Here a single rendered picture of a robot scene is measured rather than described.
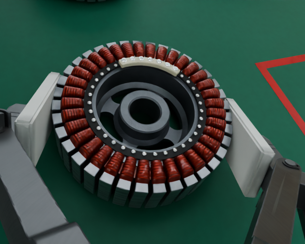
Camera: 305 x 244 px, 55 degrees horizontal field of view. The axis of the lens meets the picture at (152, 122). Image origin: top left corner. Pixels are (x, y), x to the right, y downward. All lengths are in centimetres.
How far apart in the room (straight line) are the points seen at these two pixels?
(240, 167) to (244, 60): 14
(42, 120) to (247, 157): 11
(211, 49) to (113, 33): 9
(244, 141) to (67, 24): 18
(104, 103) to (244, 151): 10
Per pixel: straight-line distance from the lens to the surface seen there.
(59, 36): 26
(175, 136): 20
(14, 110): 17
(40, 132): 16
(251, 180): 17
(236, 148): 18
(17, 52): 25
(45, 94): 17
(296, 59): 32
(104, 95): 20
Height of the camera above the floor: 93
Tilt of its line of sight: 56 degrees down
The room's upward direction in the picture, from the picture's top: 20 degrees clockwise
